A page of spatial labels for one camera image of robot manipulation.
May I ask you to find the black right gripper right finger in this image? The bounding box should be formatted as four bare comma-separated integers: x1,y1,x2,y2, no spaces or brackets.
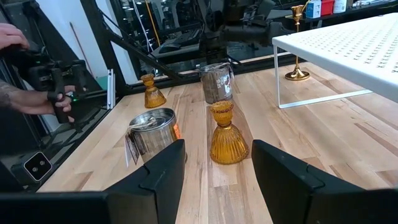
251,139,364,224

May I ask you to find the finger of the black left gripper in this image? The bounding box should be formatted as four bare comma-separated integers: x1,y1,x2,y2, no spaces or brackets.
238,21,295,44

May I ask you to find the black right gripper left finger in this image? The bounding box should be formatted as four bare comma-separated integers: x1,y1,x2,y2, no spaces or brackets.
104,139,187,224

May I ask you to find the dark ribbed canister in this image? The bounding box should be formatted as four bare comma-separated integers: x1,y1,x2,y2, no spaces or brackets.
198,62,234,105

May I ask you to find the silver tin candle orange label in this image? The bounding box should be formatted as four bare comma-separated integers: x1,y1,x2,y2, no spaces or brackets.
124,107,188,169

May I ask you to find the medium gold candlestick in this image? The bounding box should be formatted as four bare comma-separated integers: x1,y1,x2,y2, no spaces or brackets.
284,4,311,82

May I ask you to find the amber ribbed glass candle holder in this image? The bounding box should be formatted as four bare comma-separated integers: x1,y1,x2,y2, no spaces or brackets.
209,100,250,166
140,73,167,109

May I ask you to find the person's forearm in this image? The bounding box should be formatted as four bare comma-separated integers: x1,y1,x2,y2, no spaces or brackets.
0,79,53,116

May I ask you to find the black desk keyboard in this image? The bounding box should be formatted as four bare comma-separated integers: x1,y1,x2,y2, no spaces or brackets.
166,29,203,52

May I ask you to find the blue white box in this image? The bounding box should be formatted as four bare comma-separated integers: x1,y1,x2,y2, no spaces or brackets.
305,0,322,19

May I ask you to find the red box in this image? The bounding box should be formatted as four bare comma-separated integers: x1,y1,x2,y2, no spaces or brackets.
320,0,335,16

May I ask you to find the white container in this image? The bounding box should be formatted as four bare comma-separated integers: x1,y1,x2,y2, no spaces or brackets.
333,0,348,14

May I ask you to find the white perforated metal shelf riser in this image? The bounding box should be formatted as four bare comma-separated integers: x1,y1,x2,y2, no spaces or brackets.
272,12,398,110

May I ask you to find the dark counter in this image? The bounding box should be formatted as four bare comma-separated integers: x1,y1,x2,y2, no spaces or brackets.
285,0,398,23

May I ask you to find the person's hand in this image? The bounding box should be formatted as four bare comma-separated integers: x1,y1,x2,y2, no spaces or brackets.
0,22,30,50
46,85,77,124

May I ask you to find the yellow hanging cable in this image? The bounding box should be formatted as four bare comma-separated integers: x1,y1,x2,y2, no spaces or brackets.
144,0,162,47

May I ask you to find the white hanging cable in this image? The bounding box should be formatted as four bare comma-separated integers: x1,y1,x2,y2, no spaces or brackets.
132,0,150,50

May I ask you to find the silver aluminium bracket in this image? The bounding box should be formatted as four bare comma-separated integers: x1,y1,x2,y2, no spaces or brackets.
106,68,116,110

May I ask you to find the black aluminium table frame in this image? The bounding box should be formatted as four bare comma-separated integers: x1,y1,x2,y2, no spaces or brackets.
79,0,299,97

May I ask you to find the black leader arm handle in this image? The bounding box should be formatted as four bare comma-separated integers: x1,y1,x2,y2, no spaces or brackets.
18,46,90,125

